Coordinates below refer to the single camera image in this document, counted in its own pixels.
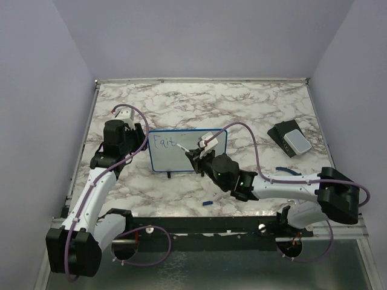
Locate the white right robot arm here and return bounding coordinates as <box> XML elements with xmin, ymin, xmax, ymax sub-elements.
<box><xmin>184</xmin><ymin>149</ymin><xmax>360</xmax><ymax>236</ymax></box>

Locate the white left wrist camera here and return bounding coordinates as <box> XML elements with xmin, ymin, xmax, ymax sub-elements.
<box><xmin>112</xmin><ymin>107</ymin><xmax>135</xmax><ymax>126</ymax></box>

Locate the white whiteboard marker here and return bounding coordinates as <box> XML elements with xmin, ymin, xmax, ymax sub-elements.
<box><xmin>177</xmin><ymin>144</ymin><xmax>191</xmax><ymax>153</ymax></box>

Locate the black eraser with grey pad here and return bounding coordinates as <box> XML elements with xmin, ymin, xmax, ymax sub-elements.
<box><xmin>267</xmin><ymin>120</ymin><xmax>312</xmax><ymax>158</ymax></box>

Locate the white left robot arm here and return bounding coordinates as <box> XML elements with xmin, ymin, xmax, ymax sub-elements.
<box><xmin>45</xmin><ymin>119</ymin><xmax>148</xmax><ymax>279</ymax></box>

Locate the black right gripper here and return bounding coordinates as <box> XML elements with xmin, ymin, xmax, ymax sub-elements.
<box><xmin>187</xmin><ymin>147</ymin><xmax>228</xmax><ymax>190</ymax></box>

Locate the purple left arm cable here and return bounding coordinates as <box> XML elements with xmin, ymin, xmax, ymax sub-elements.
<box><xmin>65</xmin><ymin>103</ymin><xmax>172</xmax><ymax>281</ymax></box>

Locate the aluminium table edge frame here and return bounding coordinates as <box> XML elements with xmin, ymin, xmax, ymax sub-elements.
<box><xmin>36</xmin><ymin>79</ymin><xmax>382</xmax><ymax>289</ymax></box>

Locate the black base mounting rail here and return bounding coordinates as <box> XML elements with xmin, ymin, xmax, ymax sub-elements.
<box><xmin>97</xmin><ymin>213</ymin><xmax>315</xmax><ymax>253</ymax></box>

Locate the blue framed small whiteboard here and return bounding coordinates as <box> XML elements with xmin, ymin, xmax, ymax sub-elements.
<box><xmin>148</xmin><ymin>129</ymin><xmax>220</xmax><ymax>173</ymax></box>

